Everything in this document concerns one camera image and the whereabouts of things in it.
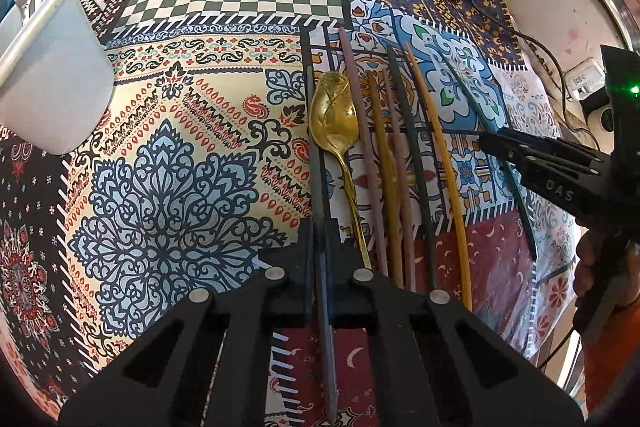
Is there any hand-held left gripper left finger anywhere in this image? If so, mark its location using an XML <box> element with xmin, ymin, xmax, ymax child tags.
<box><xmin>59</xmin><ymin>218</ymin><xmax>317</xmax><ymax>427</ymax></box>

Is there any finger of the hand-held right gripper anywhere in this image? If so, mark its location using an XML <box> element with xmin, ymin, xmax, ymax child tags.
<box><xmin>477</xmin><ymin>127</ymin><xmax>608</xmax><ymax>168</ymax></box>
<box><xmin>482</xmin><ymin>145</ymin><xmax>551</xmax><ymax>180</ymax></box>

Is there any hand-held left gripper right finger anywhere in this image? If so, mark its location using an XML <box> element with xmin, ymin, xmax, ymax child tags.
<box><xmin>326</xmin><ymin>218</ymin><xmax>585</xmax><ymax>427</ymax></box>

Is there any yellow chopstick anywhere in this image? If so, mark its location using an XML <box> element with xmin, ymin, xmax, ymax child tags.
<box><xmin>402</xmin><ymin>42</ymin><xmax>473</xmax><ymax>310</ymax></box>

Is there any teal chopstick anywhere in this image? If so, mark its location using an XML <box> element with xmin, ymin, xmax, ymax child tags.
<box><xmin>437</xmin><ymin>51</ymin><xmax>538</xmax><ymax>260</ymax></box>

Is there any dark green chopstick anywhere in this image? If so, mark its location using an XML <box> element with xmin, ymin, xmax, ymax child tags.
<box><xmin>386</xmin><ymin>44</ymin><xmax>438</xmax><ymax>293</ymax></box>

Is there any dark grey chopstick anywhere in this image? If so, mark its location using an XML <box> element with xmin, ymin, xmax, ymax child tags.
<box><xmin>304</xmin><ymin>66</ymin><xmax>338</xmax><ymax>425</ymax></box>

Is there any pink chopstick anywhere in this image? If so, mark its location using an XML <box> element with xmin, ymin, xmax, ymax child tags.
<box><xmin>382</xmin><ymin>76</ymin><xmax>416</xmax><ymax>290</ymax></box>

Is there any yellow-brown chopstick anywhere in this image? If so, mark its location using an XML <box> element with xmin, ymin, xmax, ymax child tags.
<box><xmin>367</xmin><ymin>72</ymin><xmax>405</xmax><ymax>285</ymax></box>

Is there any mauve chopstick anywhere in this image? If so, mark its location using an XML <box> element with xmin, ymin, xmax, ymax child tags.
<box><xmin>337</xmin><ymin>26</ymin><xmax>388</xmax><ymax>280</ymax></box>

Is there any white utensil holder cup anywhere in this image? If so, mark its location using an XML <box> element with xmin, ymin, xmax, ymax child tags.
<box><xmin>0</xmin><ymin>0</ymin><xmax>117</xmax><ymax>155</ymax></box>

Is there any person's right forearm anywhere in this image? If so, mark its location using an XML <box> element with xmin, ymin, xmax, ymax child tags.
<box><xmin>582</xmin><ymin>302</ymin><xmax>640</xmax><ymax>414</ymax></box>

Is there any person's right hand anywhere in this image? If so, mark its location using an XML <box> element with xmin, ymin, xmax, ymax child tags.
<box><xmin>574</xmin><ymin>227</ymin><xmax>598</xmax><ymax>300</ymax></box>

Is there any white power socket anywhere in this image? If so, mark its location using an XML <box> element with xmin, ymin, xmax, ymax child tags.
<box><xmin>562</xmin><ymin>58</ymin><xmax>608</xmax><ymax>102</ymax></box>

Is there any patterned tablecloth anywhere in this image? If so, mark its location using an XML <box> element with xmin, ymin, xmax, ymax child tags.
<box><xmin>0</xmin><ymin>0</ymin><xmax>576</xmax><ymax>427</ymax></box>

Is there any white rice cooker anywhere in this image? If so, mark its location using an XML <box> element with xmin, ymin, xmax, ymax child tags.
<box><xmin>492</xmin><ymin>0</ymin><xmax>640</xmax><ymax>108</ymax></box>

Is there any gold spoon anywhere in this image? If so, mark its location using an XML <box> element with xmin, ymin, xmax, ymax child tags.
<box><xmin>309</xmin><ymin>72</ymin><xmax>373</xmax><ymax>270</ymax></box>

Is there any black power cable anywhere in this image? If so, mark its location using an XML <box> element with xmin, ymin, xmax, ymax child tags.
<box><xmin>469</xmin><ymin>0</ymin><xmax>601</xmax><ymax>142</ymax></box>

